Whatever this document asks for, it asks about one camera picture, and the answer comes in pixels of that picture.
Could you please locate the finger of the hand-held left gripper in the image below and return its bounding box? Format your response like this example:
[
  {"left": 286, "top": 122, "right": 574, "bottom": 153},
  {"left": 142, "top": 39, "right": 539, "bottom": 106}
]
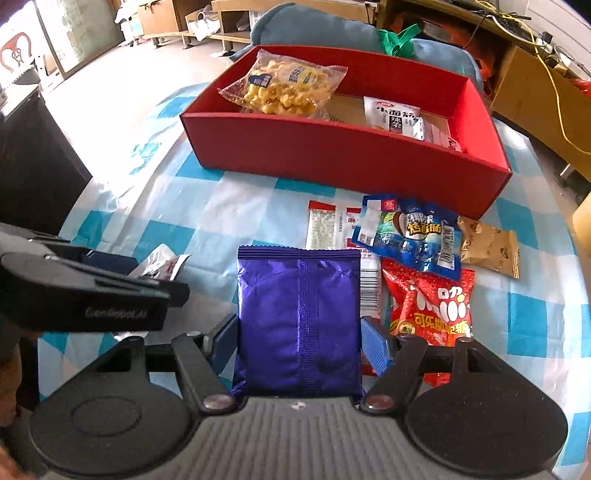
[
  {"left": 50, "top": 244, "right": 139, "bottom": 276},
  {"left": 95, "top": 274, "right": 191, "bottom": 309}
]

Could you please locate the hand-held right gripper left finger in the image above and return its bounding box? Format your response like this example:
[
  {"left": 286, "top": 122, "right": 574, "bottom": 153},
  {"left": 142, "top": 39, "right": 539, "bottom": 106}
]
[{"left": 92, "top": 313, "right": 238, "bottom": 412}]

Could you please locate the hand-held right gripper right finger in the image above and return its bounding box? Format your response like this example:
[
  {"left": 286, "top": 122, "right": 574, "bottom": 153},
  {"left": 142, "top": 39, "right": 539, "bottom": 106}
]
[{"left": 359, "top": 316, "right": 504, "bottom": 414}]

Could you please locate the white packet black red print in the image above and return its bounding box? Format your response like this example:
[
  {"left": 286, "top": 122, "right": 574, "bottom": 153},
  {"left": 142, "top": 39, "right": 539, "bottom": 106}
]
[{"left": 129, "top": 244, "right": 191, "bottom": 282}]

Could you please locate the red snack packet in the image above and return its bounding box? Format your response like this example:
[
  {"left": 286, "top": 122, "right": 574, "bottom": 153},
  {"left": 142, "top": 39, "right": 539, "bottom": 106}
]
[{"left": 365, "top": 258, "right": 476, "bottom": 387}]

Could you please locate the purple foil snack packet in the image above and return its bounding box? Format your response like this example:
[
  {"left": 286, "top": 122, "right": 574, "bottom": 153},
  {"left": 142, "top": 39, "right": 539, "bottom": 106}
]
[{"left": 231, "top": 246, "right": 365, "bottom": 398}]

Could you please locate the blue snack packet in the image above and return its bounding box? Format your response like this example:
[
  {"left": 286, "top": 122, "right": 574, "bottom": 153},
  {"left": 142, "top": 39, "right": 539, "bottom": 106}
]
[{"left": 352, "top": 195, "right": 462, "bottom": 281}]

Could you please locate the white packet red stripe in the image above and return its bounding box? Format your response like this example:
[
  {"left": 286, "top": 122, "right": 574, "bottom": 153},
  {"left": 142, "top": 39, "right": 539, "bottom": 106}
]
[{"left": 305, "top": 200, "right": 384, "bottom": 319}]

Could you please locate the small tan snack packet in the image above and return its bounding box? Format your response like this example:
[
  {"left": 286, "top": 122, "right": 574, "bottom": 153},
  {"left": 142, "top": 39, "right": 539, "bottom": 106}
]
[{"left": 456, "top": 215, "right": 521, "bottom": 279}]

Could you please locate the red cardboard box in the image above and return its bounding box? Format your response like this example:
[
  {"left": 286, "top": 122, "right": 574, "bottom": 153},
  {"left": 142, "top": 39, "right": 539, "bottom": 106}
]
[{"left": 180, "top": 45, "right": 513, "bottom": 220}]

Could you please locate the small grey white packet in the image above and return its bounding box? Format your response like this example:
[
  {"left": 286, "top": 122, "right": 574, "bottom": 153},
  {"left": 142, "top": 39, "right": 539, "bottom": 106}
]
[{"left": 412, "top": 116, "right": 462, "bottom": 153}]

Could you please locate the yellow waffle snack packet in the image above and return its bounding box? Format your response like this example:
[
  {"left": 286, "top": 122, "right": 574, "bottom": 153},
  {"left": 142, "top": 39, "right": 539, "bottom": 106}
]
[{"left": 218, "top": 48, "right": 348, "bottom": 121}]

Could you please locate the white spicy strip packet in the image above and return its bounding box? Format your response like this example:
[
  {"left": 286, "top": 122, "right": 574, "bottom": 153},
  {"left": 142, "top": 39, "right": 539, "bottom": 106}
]
[{"left": 363, "top": 96, "right": 422, "bottom": 137}]

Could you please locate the blue white checkered tablecloth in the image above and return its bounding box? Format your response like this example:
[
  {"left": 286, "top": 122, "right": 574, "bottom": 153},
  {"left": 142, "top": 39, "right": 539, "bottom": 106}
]
[{"left": 37, "top": 83, "right": 591, "bottom": 480}]

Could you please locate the black cabinet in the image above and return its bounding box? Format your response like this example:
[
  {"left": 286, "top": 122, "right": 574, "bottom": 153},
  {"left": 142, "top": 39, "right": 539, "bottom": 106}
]
[{"left": 0, "top": 85, "right": 93, "bottom": 236}]

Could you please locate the crumpled paper bag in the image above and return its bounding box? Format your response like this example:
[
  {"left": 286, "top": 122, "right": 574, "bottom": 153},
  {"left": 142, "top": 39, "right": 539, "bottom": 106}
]
[{"left": 185, "top": 8, "right": 222, "bottom": 41}]

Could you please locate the orange plastic bag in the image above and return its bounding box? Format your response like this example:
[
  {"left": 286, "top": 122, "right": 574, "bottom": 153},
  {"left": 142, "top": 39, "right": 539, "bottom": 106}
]
[{"left": 478, "top": 28, "right": 498, "bottom": 93}]

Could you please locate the wooden tv stand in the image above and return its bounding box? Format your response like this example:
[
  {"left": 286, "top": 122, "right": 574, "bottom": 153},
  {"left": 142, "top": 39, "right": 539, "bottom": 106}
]
[{"left": 139, "top": 0, "right": 591, "bottom": 183}]

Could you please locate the rolled blue blanket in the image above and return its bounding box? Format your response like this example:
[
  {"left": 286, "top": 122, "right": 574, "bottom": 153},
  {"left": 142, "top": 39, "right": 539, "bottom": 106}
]
[{"left": 249, "top": 2, "right": 483, "bottom": 93}]

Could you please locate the green strap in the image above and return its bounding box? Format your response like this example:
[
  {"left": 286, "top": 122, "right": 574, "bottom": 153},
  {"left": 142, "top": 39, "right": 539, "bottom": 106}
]
[{"left": 379, "top": 23, "right": 423, "bottom": 58}]

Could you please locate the yellow cable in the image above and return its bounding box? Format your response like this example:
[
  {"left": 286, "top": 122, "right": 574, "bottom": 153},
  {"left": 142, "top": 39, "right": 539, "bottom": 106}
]
[{"left": 489, "top": 11, "right": 591, "bottom": 153}]

